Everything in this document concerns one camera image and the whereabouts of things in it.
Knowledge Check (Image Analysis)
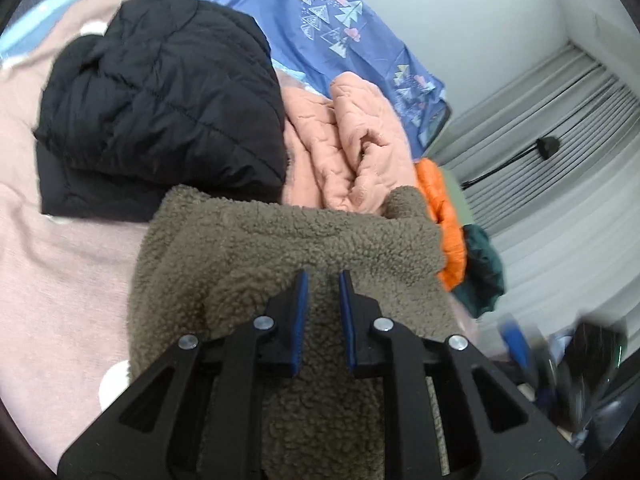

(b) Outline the pink quilted jacket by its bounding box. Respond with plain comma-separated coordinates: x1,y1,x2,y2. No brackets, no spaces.
279,72,426,217

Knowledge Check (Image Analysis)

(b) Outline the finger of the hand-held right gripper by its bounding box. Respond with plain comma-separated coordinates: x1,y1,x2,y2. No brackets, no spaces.
500,314,533,378

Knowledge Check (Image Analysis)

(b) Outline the black floor lamp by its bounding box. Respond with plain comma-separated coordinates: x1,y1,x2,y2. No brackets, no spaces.
460,136,562,189

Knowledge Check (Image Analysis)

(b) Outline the olive fleece jacket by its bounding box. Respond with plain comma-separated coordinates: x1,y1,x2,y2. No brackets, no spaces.
127,184,463,480

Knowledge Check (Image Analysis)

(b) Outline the black quilted jacket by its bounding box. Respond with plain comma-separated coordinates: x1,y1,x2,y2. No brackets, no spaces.
34,0,289,223

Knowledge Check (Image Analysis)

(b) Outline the pink dotted blanket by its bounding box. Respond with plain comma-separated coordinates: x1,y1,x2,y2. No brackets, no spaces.
0,0,168,473

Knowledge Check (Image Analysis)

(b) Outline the grey curtain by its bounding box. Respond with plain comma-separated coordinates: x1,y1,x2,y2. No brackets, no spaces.
439,41,640,341

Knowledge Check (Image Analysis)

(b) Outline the dark green garment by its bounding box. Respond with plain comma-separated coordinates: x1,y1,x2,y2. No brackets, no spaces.
454,224,507,319

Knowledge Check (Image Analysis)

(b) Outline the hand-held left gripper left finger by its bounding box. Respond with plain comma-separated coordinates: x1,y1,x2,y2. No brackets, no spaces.
56,269,308,480

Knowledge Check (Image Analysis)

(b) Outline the blue tree-print sheet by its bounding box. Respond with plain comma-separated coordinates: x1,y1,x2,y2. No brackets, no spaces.
179,0,448,150

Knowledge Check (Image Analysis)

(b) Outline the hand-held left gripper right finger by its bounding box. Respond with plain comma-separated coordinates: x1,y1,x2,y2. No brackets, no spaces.
338,270,586,480

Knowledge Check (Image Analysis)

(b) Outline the orange puffer jacket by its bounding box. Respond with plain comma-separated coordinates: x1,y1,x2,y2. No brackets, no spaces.
414,158,468,292

